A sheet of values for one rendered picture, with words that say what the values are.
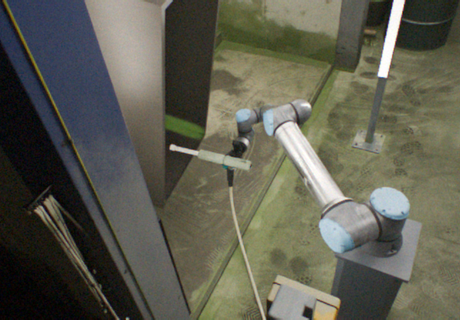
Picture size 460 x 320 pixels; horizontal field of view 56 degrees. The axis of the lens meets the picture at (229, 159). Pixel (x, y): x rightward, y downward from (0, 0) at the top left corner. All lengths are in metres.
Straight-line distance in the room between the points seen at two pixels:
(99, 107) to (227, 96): 2.78
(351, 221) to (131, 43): 1.04
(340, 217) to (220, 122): 1.87
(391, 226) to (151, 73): 1.08
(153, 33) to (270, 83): 2.30
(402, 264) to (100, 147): 1.39
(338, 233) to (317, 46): 2.49
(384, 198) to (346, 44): 2.25
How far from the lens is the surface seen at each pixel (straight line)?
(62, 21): 0.78
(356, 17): 3.70
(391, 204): 1.77
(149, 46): 1.58
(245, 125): 2.54
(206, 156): 2.40
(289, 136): 1.91
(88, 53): 0.84
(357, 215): 1.72
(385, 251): 1.92
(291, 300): 0.69
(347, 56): 3.89
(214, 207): 2.81
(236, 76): 3.84
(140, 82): 1.71
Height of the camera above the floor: 2.26
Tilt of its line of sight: 46 degrees down
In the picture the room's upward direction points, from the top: 6 degrees counter-clockwise
